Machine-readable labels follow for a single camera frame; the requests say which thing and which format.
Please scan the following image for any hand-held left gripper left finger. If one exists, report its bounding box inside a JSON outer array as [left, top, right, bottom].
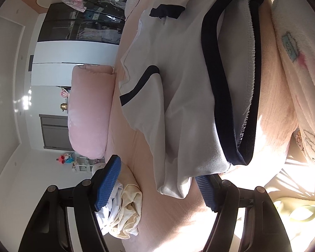
[[18, 154, 122, 252]]

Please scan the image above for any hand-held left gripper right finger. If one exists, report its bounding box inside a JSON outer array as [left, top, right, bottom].
[[196, 173, 296, 252]]

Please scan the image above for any white shirt with navy trim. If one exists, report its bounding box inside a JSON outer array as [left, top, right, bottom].
[[119, 0, 273, 198]]

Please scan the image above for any small white shelf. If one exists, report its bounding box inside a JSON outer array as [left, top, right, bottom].
[[72, 156, 95, 174]]

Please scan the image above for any folded white garment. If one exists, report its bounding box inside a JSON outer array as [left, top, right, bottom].
[[93, 163, 124, 235]]

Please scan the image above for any pink bed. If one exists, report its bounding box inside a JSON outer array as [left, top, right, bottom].
[[105, 0, 300, 252]]

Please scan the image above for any red and blue plush toy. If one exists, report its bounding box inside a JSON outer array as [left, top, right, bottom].
[[57, 153, 74, 166]]

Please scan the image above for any long pink pillow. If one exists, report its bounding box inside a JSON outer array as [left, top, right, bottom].
[[68, 64, 115, 159]]

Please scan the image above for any grey cabinet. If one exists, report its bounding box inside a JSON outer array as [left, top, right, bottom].
[[39, 114, 71, 150]]

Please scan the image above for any green slipper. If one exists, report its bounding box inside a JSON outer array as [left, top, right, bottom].
[[287, 202, 315, 222]]

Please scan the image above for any printed fleece blanket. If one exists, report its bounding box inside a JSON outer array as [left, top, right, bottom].
[[271, 0, 315, 163]]

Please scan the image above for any dark glass wardrobe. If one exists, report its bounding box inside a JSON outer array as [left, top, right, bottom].
[[37, 0, 128, 45]]

